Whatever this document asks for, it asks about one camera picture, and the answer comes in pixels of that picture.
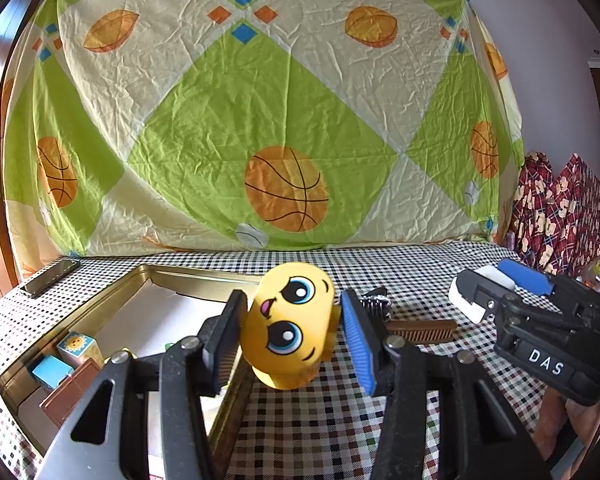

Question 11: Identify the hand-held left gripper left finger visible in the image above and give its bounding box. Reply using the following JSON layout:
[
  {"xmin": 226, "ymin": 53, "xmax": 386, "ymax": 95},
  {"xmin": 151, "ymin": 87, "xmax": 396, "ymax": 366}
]
[{"xmin": 35, "ymin": 289, "xmax": 248, "ymax": 480}]

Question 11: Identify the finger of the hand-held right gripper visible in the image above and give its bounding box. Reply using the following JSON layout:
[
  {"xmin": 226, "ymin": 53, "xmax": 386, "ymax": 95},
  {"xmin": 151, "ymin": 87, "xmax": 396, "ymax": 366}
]
[
  {"xmin": 497, "ymin": 258, "xmax": 557, "ymax": 298},
  {"xmin": 455, "ymin": 270, "xmax": 512, "ymax": 313}
]

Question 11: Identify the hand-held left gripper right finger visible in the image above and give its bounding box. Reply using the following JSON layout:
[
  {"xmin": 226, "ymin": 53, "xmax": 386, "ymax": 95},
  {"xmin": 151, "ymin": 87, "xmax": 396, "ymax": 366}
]
[{"xmin": 339, "ymin": 289, "xmax": 553, "ymax": 480}]

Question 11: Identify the white rectangular block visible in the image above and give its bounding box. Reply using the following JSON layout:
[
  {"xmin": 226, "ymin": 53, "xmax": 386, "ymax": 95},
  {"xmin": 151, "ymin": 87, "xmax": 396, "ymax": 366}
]
[{"xmin": 449, "ymin": 266, "xmax": 516, "ymax": 324}]

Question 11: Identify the yellow face toy block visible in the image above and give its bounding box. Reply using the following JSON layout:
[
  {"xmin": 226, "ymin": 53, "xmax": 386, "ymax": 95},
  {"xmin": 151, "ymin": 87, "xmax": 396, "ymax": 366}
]
[{"xmin": 241, "ymin": 262, "xmax": 342, "ymax": 391}]

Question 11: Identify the gold rectangular tin box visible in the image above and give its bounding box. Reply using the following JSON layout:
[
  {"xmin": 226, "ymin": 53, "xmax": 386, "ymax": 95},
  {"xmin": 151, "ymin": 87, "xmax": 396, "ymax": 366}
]
[{"xmin": 0, "ymin": 262, "xmax": 266, "ymax": 480}]

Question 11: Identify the cream printed toy cube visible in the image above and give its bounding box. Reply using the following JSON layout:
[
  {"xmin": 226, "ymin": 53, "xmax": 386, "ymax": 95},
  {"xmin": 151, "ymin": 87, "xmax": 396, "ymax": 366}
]
[{"xmin": 56, "ymin": 331, "xmax": 104, "ymax": 369}]

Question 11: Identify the small brown box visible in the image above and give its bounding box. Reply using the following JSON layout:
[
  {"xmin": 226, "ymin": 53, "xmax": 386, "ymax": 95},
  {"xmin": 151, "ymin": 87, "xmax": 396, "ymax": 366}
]
[{"xmin": 39, "ymin": 358, "xmax": 104, "ymax": 429}]

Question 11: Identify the light blue toy block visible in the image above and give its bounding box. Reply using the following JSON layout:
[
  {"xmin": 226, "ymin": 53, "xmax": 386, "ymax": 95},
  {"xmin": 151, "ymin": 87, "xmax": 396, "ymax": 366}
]
[{"xmin": 31, "ymin": 355, "xmax": 76, "ymax": 391}]

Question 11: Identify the person's right hand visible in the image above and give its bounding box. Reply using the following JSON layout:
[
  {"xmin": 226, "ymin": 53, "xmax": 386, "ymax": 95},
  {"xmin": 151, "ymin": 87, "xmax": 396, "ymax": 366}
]
[{"xmin": 535, "ymin": 394, "xmax": 600, "ymax": 467}]

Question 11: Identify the black striped hair clip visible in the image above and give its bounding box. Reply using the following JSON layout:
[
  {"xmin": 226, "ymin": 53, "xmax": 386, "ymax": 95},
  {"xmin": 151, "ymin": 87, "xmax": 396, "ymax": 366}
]
[{"xmin": 358, "ymin": 287, "xmax": 392, "ymax": 321}]

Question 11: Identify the brown ribbed comb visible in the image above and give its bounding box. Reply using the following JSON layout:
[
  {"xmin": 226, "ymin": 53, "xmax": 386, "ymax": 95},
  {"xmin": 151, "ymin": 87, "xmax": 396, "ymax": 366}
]
[{"xmin": 382, "ymin": 319, "xmax": 458, "ymax": 345}]

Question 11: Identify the red plaid bear cloth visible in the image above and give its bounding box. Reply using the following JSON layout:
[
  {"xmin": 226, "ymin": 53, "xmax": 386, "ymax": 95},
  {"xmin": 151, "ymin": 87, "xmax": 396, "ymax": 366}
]
[{"xmin": 505, "ymin": 151, "xmax": 600, "ymax": 282}]

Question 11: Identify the yellow smiley toy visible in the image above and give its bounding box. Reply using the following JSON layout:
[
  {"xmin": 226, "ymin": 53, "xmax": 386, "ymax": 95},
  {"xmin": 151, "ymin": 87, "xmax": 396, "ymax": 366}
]
[{"xmin": 580, "ymin": 255, "xmax": 600, "ymax": 294}]

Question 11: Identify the checked tablecloth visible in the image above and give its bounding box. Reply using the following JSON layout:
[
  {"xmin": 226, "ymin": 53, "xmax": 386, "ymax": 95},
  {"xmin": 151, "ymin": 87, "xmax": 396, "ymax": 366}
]
[{"xmin": 0, "ymin": 240, "xmax": 600, "ymax": 480}]

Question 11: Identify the black mobile phone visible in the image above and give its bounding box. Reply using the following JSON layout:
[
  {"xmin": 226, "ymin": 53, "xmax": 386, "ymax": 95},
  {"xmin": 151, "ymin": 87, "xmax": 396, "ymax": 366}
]
[{"xmin": 19, "ymin": 258, "xmax": 81, "ymax": 297}]

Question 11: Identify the basketball print bed sheet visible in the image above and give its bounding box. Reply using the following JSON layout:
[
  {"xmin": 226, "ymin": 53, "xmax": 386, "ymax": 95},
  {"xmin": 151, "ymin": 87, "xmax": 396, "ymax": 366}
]
[{"xmin": 2, "ymin": 0, "xmax": 526, "ymax": 267}]

